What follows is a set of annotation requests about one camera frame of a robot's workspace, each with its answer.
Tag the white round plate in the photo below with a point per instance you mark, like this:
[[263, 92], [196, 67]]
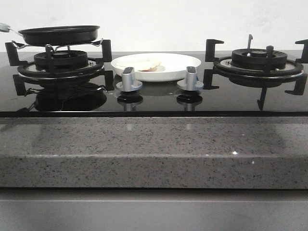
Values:
[[172, 67]]

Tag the fried egg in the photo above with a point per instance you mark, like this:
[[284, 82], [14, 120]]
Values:
[[144, 64]]

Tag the black frying pan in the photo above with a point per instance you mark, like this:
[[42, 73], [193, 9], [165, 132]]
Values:
[[59, 35]]

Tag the left silver stove knob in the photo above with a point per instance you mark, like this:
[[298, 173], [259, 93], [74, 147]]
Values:
[[129, 83]]

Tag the silver stove knob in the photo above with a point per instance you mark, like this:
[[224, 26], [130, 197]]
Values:
[[129, 83], [190, 82]]

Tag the right silver stove knob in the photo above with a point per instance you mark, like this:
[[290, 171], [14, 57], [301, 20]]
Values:
[[190, 82]]

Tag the black glass gas cooktop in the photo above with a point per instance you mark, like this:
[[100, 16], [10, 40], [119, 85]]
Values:
[[98, 97]]

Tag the left black gas burner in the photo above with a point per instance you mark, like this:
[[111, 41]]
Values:
[[62, 60]]

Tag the black gas burner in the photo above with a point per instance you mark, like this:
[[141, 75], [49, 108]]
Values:
[[256, 59], [62, 60]]

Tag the right black gas burner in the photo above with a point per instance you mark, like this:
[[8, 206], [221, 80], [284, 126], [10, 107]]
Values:
[[256, 59]]

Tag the left black pan support grate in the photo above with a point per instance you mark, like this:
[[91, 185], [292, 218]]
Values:
[[28, 69]]

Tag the black pan support grate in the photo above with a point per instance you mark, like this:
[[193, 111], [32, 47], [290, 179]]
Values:
[[28, 69], [293, 69]]

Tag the right black pan support grate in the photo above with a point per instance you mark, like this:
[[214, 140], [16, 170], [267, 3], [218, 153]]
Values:
[[293, 69]]

